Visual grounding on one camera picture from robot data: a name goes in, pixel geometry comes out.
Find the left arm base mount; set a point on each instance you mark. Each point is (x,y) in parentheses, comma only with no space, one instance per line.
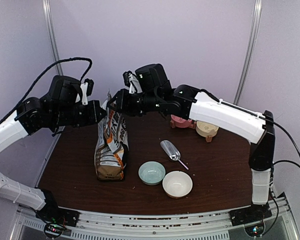
(55,218)

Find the metal food scoop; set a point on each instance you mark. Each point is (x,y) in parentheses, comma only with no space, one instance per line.
(173,153)

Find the dog food bag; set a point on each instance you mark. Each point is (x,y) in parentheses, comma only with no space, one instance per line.
(112,148)

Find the left aluminium corner post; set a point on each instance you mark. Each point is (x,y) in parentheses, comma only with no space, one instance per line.
(50,29)

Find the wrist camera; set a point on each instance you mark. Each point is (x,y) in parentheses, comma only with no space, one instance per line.
(131,81)
(87,89)

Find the pink pet bowl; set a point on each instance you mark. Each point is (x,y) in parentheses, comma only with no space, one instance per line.
(178,122)

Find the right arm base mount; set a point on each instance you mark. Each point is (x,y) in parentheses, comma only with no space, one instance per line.
(252,218)

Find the right aluminium corner post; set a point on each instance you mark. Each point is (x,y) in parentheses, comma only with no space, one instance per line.
(253,35)

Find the cream pet bowl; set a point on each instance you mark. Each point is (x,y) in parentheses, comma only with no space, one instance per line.
(206,130)

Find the white ceramic bowl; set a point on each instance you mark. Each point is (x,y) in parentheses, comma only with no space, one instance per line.
(177,184)

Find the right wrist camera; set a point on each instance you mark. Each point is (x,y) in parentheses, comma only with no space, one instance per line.
(131,81)

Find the teal ceramic bowl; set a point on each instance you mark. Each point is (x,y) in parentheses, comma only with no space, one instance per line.
(151,173)

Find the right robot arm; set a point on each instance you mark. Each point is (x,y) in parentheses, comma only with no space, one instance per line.
(149,90)

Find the aluminium corner post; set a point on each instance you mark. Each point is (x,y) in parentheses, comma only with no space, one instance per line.
(50,29)
(253,35)

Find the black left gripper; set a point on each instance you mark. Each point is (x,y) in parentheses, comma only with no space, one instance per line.
(94,118)

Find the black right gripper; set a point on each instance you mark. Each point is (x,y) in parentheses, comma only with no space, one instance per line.
(121,104)

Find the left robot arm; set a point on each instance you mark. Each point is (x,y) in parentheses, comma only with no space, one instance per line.
(65,104)

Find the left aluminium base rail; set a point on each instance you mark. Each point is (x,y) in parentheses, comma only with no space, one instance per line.
(47,158)

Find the front aluminium frame rail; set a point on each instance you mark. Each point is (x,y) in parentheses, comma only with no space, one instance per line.
(214,225)

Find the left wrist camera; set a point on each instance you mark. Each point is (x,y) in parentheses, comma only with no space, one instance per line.
(87,89)

